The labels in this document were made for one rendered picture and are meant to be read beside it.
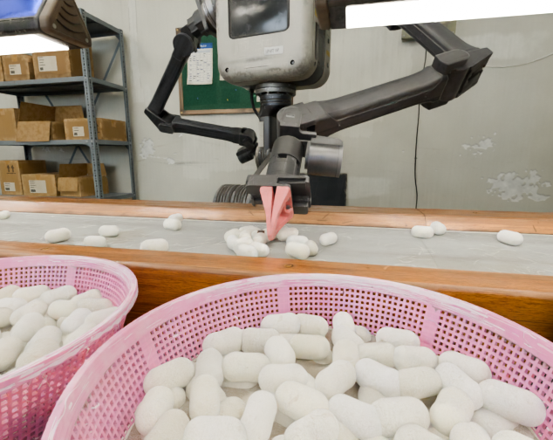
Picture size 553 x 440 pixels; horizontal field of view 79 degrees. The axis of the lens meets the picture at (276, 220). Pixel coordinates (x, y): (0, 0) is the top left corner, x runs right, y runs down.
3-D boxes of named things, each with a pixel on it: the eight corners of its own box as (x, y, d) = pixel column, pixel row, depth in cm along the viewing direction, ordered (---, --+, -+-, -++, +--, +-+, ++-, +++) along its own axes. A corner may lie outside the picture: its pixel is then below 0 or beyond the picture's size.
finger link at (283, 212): (283, 224, 46) (291, 176, 52) (234, 223, 48) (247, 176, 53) (288, 251, 51) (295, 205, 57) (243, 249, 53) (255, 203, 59)
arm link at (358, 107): (438, 91, 79) (457, 45, 70) (454, 104, 76) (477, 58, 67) (273, 145, 69) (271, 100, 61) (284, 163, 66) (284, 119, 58)
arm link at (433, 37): (487, 96, 77) (511, 54, 69) (435, 108, 75) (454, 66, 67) (392, 12, 102) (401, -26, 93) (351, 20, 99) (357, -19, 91)
